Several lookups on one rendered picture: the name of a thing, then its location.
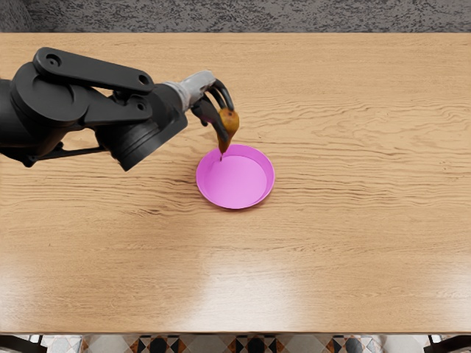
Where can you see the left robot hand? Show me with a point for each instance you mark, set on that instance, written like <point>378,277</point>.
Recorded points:
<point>198,88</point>

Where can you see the brown yellow pear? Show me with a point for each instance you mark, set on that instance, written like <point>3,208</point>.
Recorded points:
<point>230,123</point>

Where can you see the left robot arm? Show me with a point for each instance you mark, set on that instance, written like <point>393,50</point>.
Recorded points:
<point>73,110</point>

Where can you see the pink round plate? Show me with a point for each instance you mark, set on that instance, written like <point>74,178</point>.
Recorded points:
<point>235,180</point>

